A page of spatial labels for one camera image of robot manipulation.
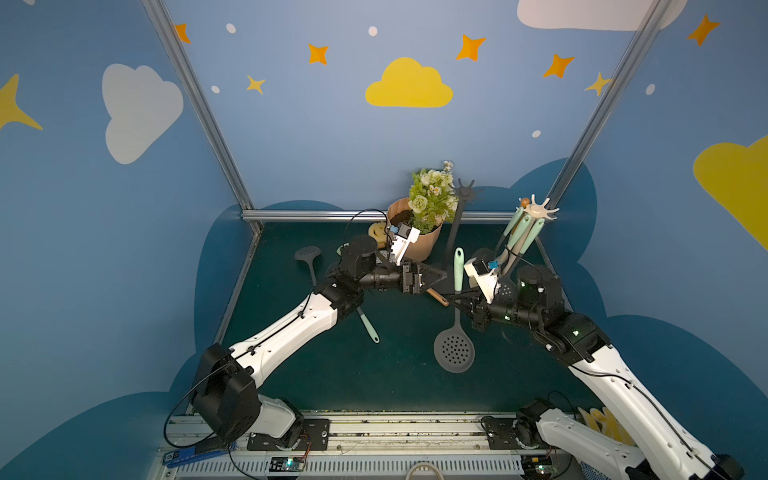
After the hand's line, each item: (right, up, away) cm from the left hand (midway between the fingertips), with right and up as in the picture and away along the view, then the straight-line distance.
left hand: (444, 276), depth 64 cm
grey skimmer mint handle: (+4, -19, +8) cm, 21 cm away
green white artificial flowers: (+2, +22, +29) cm, 37 cm away
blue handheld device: (-62, -42, +4) cm, 75 cm away
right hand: (+4, -4, +3) cm, 6 cm away
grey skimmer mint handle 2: (-18, -19, +28) cm, 39 cm away
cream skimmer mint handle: (+20, +9, +10) cm, 24 cm away
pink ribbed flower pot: (-8, +21, +44) cm, 49 cm away
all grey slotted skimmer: (-41, +5, +43) cm, 60 cm away
